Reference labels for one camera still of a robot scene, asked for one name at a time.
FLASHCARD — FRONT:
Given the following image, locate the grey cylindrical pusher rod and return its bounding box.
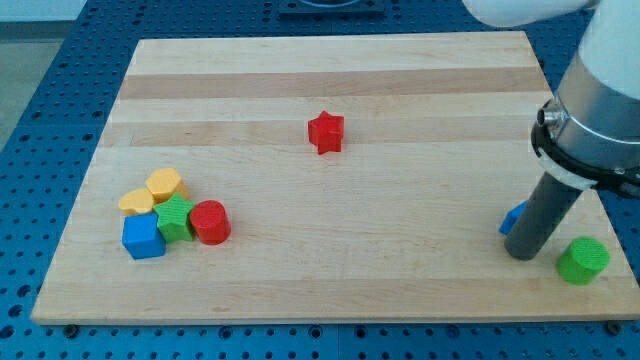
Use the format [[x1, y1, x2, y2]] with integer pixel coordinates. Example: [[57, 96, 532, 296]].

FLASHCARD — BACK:
[[504, 173, 583, 261]]

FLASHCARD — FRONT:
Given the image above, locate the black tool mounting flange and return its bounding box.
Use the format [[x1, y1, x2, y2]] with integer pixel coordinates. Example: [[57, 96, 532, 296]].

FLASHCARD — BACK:
[[531, 100, 639, 198]]

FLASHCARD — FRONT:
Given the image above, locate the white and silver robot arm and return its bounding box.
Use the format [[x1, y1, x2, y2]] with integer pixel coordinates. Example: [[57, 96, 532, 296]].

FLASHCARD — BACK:
[[464, 0, 639, 260]]

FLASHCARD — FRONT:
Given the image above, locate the blue block behind rod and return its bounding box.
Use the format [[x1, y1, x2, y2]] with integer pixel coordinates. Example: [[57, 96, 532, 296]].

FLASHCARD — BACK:
[[498, 200, 528, 235]]

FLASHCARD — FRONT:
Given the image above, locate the green cylinder block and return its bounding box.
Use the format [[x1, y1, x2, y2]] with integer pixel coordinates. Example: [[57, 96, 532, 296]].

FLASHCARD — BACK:
[[556, 237, 610, 286]]

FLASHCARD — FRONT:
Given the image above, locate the light wooden board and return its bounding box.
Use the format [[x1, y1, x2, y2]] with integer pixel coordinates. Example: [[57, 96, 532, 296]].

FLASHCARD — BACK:
[[32, 31, 639, 325]]

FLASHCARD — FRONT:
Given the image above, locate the red star block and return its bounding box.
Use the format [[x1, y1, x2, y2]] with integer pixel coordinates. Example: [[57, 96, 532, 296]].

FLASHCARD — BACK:
[[307, 111, 344, 155]]

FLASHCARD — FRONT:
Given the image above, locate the red cylinder block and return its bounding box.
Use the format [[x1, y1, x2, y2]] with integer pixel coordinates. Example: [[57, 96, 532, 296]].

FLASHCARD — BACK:
[[189, 200, 231, 245]]

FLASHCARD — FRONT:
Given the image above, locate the green star block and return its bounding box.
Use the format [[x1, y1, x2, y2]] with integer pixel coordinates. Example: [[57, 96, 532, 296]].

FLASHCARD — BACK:
[[153, 193, 195, 243]]

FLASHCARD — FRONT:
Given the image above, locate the yellow hexagon block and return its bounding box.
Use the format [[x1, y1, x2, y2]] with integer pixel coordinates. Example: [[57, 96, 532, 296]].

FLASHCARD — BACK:
[[145, 168, 190, 203]]

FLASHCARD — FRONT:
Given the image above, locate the yellow heart block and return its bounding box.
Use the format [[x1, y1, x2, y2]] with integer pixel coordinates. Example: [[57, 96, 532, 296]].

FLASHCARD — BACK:
[[118, 188, 155, 216]]

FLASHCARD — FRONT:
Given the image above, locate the blue cube block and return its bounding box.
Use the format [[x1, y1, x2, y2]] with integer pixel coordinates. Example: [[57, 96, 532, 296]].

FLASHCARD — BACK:
[[121, 212, 166, 260]]

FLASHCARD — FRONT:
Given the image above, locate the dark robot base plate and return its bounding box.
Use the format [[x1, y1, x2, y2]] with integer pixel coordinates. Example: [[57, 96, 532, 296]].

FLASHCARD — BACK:
[[278, 0, 386, 17]]

